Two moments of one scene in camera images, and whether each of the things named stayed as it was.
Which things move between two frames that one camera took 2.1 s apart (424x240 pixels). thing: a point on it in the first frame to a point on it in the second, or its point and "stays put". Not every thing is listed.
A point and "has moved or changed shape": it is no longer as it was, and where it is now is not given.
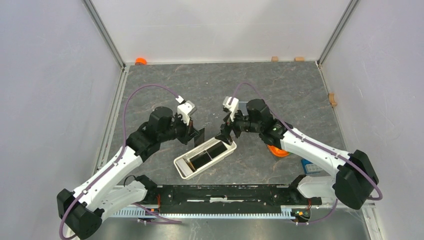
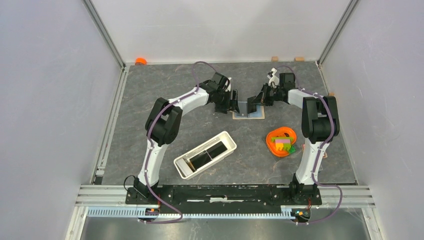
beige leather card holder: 242,106 has moved or changed shape
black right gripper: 224,135 to 258,100
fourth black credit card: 199,160 stays put
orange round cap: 140,61 stays put
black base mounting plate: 228,199 stays put
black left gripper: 190,132 to 230,104
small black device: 216,149 stays put
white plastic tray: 202,156 stays put
